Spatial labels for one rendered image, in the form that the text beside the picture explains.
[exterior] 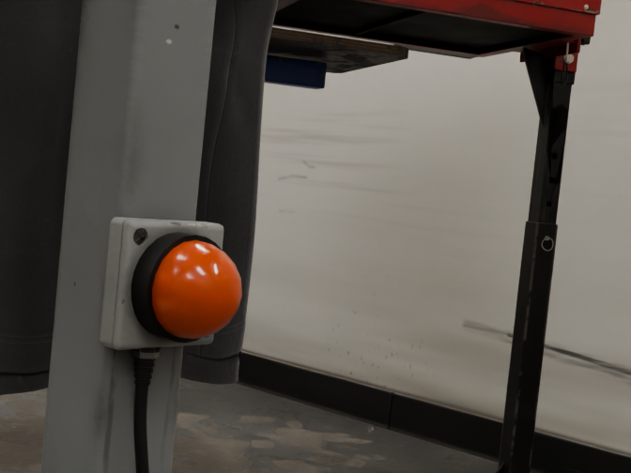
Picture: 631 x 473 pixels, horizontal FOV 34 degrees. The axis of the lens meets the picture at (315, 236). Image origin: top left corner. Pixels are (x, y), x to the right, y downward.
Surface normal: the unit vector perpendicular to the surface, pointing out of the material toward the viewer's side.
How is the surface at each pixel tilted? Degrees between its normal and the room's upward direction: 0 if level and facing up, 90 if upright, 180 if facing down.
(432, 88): 90
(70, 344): 90
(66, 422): 90
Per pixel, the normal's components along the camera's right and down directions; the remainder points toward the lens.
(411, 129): -0.67, -0.03
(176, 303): -0.31, 0.18
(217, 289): 0.61, -0.07
